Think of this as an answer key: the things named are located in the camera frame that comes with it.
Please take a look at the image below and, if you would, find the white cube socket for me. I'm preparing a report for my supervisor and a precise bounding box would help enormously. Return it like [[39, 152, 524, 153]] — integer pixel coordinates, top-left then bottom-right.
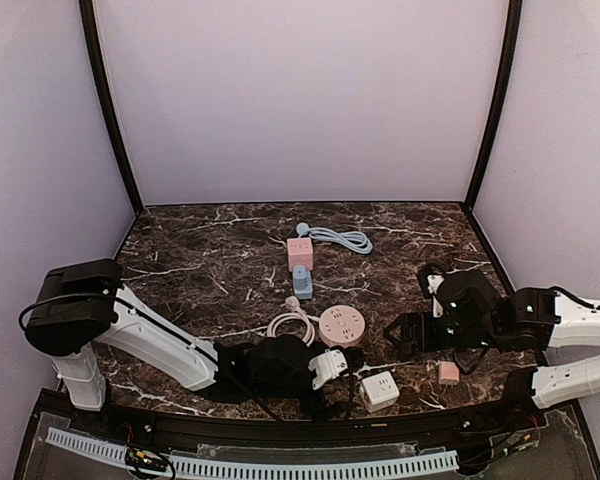
[[359, 371, 400, 413]]

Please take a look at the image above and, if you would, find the blue power strip cable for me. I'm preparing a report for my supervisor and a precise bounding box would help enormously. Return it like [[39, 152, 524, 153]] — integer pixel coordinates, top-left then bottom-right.
[[297, 222, 374, 255]]

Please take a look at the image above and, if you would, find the small circuit board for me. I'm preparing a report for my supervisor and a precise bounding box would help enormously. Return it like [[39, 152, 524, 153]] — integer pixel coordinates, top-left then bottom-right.
[[124, 447, 170, 473]]

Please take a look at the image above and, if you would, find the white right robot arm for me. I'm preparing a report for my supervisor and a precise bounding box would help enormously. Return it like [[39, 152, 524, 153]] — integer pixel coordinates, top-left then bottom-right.
[[383, 266, 600, 410]]

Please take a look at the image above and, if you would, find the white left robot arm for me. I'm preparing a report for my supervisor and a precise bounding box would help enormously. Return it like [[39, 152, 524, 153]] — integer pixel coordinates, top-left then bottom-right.
[[18, 258, 363, 422]]

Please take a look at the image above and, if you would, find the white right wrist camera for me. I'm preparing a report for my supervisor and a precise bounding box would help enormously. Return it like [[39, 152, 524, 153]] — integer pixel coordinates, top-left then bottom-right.
[[416, 262, 447, 318]]

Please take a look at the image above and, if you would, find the pink round socket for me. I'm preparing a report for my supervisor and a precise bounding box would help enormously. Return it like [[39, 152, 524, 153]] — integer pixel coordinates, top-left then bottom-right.
[[318, 305, 366, 347]]

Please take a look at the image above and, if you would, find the white slotted cable duct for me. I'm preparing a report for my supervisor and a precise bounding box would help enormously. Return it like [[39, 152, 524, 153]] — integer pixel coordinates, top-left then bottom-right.
[[45, 427, 459, 479]]

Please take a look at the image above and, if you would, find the black right corner post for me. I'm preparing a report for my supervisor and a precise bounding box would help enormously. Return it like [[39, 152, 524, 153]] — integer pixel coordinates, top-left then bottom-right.
[[463, 0, 523, 215]]

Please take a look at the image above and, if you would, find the black left corner post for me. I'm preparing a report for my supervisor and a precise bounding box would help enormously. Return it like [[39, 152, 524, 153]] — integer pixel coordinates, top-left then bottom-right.
[[78, 0, 144, 216]]

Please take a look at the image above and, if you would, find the small pink charger plug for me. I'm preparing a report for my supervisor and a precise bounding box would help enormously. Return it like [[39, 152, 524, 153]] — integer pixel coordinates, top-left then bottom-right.
[[438, 361, 461, 386]]

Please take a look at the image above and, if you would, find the pink cable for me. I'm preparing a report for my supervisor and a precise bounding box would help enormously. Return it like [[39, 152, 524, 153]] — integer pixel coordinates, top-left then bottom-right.
[[266, 294, 321, 347]]

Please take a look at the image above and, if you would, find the black corner post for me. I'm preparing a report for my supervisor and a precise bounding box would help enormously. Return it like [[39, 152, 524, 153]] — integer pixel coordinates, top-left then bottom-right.
[[463, 0, 523, 215], [78, 0, 144, 216]]

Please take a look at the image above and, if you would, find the pink cube socket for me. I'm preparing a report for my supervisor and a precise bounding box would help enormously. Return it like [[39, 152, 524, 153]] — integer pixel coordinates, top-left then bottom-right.
[[286, 237, 314, 272]]

